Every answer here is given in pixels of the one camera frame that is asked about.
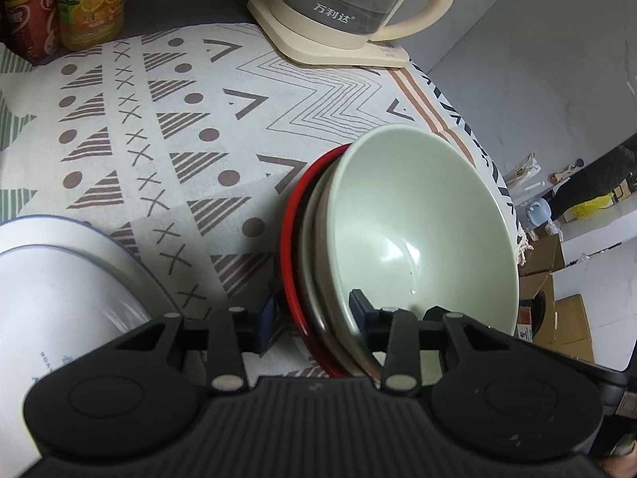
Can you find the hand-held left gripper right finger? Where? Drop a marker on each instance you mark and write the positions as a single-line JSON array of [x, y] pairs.
[[357, 304]]

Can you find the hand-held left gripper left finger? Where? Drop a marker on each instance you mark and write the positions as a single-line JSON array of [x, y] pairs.
[[263, 323]]

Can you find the beige bowl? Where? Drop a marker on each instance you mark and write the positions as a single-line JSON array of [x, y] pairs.
[[316, 239]]

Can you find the pale green bowl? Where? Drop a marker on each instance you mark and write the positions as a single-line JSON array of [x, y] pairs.
[[423, 209]]

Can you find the cardboard box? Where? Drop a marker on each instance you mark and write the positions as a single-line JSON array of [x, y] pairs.
[[535, 303], [572, 328], [547, 254]]

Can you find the white plate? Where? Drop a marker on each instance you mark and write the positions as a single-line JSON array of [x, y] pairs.
[[74, 284]]

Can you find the pale blue plastic container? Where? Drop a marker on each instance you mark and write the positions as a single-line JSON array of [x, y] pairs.
[[539, 211]]

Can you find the patterned tablecloth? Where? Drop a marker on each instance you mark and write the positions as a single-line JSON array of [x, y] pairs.
[[298, 89]]

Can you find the yellow plastic bag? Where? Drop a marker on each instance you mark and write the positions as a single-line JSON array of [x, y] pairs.
[[589, 206]]

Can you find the cream kettle base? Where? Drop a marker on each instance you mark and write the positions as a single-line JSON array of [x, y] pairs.
[[318, 55]]

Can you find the orange juice bottle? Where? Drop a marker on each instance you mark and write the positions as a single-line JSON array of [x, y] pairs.
[[89, 5]]

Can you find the red drink can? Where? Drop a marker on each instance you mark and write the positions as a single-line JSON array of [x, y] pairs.
[[35, 25]]

